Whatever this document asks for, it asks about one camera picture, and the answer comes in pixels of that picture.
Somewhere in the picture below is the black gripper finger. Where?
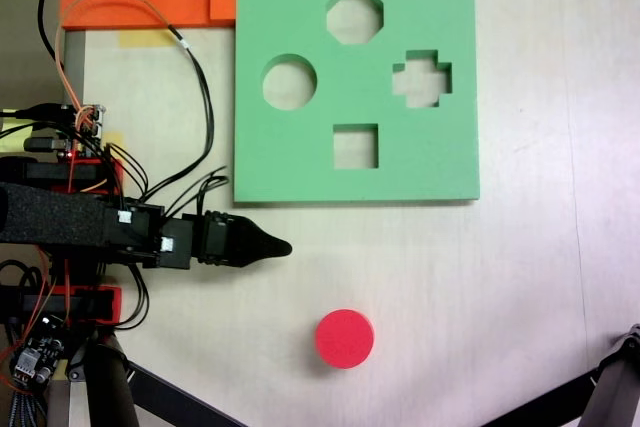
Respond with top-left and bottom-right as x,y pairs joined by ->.
238,216 -> 293,249
238,243 -> 293,267

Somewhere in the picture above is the red cylinder block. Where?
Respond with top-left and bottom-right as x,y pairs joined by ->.
314,307 -> 376,370

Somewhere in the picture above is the red base clamp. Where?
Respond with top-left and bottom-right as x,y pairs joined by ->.
63,284 -> 124,327
68,155 -> 125,197

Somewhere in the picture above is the black tripod leg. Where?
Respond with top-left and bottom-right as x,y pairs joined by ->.
582,322 -> 640,427
82,339 -> 140,427

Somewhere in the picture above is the black usb plug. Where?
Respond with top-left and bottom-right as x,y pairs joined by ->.
23,135 -> 70,153

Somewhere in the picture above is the green shape sorter board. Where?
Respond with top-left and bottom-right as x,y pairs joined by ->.
232,0 -> 482,207

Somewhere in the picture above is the small black circuit board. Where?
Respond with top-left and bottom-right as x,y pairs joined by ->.
8,334 -> 67,391

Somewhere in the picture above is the yellow tape strip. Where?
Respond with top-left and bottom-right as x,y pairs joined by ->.
117,29 -> 175,49

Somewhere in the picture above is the black arm wire bundle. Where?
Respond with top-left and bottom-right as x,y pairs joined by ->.
162,165 -> 232,222

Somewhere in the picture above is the long black wire pair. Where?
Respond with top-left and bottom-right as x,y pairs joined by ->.
144,24 -> 217,201

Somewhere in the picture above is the circuit board with wires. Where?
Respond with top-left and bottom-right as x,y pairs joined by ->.
58,103 -> 109,159

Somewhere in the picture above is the thin orange wire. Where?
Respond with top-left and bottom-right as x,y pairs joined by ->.
53,0 -> 176,121

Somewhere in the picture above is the braided cable bundle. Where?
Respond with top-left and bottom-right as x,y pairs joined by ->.
3,389 -> 46,427

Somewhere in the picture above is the thick black cable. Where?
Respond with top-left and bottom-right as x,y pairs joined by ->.
38,0 -> 59,62

